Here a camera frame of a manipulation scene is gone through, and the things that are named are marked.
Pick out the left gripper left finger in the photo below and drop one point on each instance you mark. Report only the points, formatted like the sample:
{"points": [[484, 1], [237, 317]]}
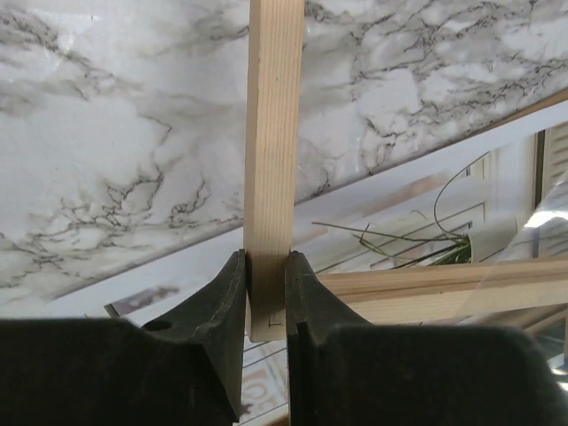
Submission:
{"points": [[182, 368]]}

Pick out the light wooden picture frame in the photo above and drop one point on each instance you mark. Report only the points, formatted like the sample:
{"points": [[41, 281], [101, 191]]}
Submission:
{"points": [[421, 75]]}

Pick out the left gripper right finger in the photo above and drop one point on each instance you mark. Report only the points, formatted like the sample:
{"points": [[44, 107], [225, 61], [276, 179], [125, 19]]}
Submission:
{"points": [[343, 370]]}

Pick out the plant photo with backing board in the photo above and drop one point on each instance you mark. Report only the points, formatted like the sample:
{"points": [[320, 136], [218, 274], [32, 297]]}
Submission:
{"points": [[487, 185]]}

